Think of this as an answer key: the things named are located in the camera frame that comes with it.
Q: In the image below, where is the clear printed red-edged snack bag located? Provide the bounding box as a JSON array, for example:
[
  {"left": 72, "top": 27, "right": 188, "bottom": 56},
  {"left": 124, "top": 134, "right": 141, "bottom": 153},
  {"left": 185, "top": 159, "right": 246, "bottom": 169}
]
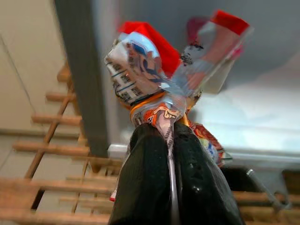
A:
[{"left": 104, "top": 8, "right": 255, "bottom": 168}]

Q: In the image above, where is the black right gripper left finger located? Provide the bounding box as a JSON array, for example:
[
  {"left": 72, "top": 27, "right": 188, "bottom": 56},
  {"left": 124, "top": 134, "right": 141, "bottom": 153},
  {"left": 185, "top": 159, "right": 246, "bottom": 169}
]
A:
[{"left": 108, "top": 122, "right": 175, "bottom": 225}]

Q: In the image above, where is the wooden slatted rack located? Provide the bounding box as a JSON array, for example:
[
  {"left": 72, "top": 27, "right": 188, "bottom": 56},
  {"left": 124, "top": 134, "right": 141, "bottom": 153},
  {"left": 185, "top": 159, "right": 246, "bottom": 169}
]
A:
[{"left": 0, "top": 62, "right": 300, "bottom": 225}]

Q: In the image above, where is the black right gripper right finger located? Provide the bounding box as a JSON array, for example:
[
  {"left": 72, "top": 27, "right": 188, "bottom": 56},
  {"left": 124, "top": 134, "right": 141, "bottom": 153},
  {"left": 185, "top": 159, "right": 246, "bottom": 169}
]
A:
[{"left": 174, "top": 121, "right": 246, "bottom": 225}]

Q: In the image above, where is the stainless steel fridge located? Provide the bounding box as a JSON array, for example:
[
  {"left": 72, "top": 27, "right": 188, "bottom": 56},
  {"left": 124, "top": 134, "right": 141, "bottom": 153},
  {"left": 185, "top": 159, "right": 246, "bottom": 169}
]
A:
[{"left": 54, "top": 0, "right": 300, "bottom": 166}]

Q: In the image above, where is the silver metal bar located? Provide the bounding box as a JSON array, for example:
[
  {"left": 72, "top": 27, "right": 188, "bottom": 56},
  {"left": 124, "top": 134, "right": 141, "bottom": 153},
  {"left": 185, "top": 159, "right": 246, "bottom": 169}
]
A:
[{"left": 245, "top": 168, "right": 293, "bottom": 211}]

